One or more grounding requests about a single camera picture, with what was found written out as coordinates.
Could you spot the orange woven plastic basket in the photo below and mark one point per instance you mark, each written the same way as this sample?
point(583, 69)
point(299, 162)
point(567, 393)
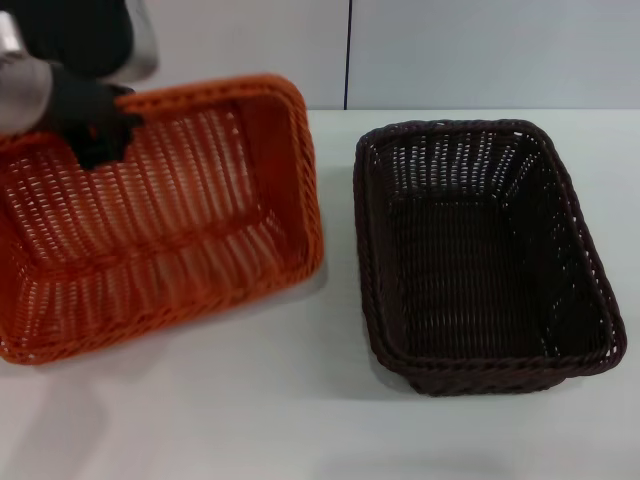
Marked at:
point(190, 215)

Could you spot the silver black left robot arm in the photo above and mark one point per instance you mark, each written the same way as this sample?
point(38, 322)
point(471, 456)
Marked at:
point(75, 35)

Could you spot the black vertical wall strip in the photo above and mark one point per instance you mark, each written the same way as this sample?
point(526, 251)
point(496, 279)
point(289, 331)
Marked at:
point(348, 50)

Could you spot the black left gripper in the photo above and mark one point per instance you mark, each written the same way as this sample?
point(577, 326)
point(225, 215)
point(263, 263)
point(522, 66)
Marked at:
point(95, 115)

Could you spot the dark brown woven plastic basket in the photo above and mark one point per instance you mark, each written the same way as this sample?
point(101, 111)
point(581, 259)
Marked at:
point(475, 280)

